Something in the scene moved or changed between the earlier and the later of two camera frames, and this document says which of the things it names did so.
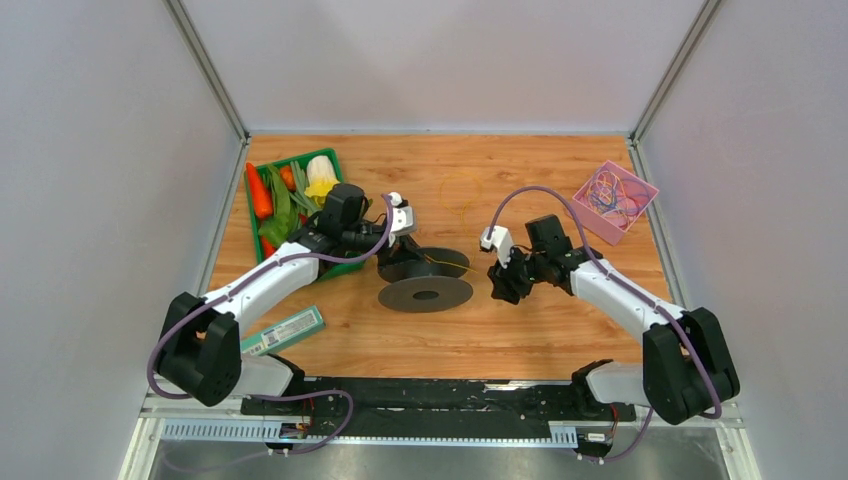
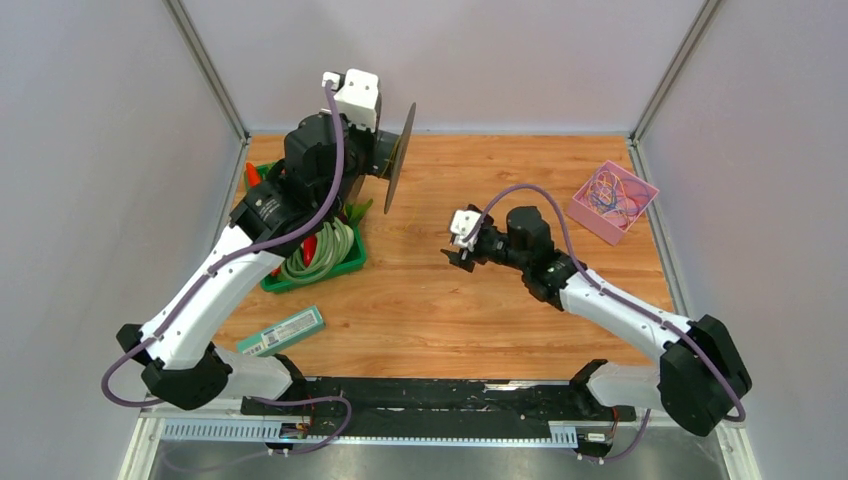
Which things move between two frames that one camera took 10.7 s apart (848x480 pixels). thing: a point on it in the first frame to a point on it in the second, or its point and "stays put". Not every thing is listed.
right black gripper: [504, 284] to [463, 257]
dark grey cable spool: [428, 282] to [391, 153]
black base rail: [434, 401] stays put
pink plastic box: [612, 201] stays put
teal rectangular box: [284, 333] stays put
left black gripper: [403, 247] to [368, 138]
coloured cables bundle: [617, 198] stays put
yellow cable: [462, 223] to [418, 209]
